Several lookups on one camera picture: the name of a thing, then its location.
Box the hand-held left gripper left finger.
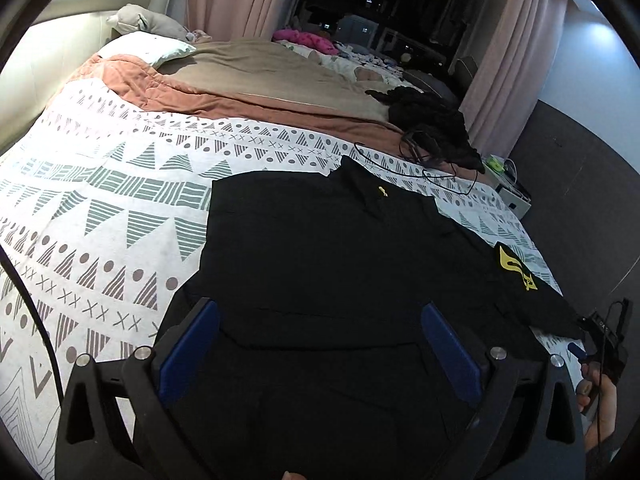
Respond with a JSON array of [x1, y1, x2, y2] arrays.
[[55, 297, 223, 480]]

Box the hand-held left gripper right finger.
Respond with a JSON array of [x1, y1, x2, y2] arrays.
[[420, 302, 586, 480]]

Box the black shirt with yellow print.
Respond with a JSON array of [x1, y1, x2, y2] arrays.
[[157, 155, 586, 480]]

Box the pile of black clothes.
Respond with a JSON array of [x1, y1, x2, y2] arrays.
[[365, 85, 486, 173]]

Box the person's right hand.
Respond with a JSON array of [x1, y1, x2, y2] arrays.
[[575, 364, 620, 451]]

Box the white bedside box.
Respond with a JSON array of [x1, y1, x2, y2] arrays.
[[487, 155, 533, 218]]

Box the white patterned bed blanket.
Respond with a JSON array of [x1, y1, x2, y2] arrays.
[[0, 82, 591, 480]]

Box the salmon quilt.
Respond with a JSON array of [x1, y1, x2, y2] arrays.
[[65, 52, 406, 133]]

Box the grey chair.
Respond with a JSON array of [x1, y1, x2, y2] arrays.
[[405, 55, 476, 103]]

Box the tan blanket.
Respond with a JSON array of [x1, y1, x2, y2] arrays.
[[160, 37, 401, 123]]

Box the white printed bedding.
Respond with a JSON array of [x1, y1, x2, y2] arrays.
[[295, 42, 426, 91]]

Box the white pillow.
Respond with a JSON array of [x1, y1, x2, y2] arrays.
[[97, 31, 197, 68]]

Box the bright pink cloth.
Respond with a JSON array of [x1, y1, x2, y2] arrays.
[[271, 27, 338, 55]]

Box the grey plush toy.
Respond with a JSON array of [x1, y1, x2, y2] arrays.
[[107, 4, 193, 41]]

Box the white padded headboard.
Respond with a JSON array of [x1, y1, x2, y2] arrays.
[[0, 0, 191, 153]]

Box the thick black cable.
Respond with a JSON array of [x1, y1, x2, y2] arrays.
[[0, 247, 68, 391]]

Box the thin black cable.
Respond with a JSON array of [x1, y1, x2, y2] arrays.
[[352, 129, 481, 196]]

